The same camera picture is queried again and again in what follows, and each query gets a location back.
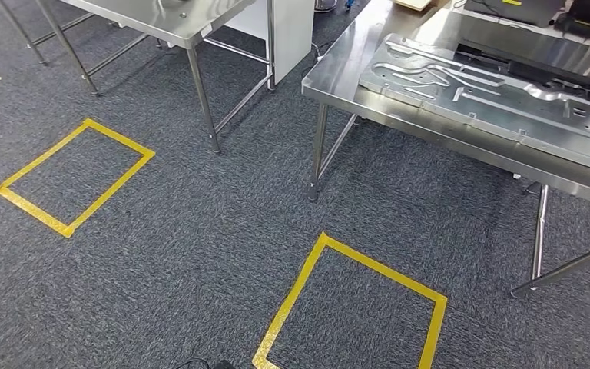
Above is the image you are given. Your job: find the white cabinet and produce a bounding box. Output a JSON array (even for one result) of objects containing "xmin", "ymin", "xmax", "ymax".
[{"xmin": 224, "ymin": 0, "xmax": 317, "ymax": 86}]

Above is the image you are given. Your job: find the black router with antennas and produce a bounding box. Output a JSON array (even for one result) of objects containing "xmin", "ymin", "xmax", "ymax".
[{"xmin": 553, "ymin": 12, "xmax": 590, "ymax": 42}]

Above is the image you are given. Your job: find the black plastic plate frame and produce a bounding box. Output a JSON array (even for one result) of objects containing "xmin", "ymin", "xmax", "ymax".
[{"xmin": 455, "ymin": 43, "xmax": 590, "ymax": 95}]

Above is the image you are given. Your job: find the stainless steel workbench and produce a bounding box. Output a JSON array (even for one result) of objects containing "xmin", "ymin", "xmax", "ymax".
[{"xmin": 300, "ymin": 0, "xmax": 590, "ymax": 301}]

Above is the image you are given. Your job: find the grey laptop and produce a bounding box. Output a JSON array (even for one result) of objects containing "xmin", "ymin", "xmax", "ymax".
[{"xmin": 462, "ymin": 0, "xmax": 565, "ymax": 29}]

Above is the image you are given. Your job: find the stamped sheet metal panel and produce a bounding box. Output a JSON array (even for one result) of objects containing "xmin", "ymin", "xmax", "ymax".
[{"xmin": 358, "ymin": 32, "xmax": 590, "ymax": 177}]

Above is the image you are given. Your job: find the stainless steel table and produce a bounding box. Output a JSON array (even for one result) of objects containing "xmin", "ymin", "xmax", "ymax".
[{"xmin": 0, "ymin": 0, "xmax": 278, "ymax": 155}]

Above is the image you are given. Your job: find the black power adapter cable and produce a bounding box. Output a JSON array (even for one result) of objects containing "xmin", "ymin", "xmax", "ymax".
[{"xmin": 175, "ymin": 357, "xmax": 236, "ymax": 369}]

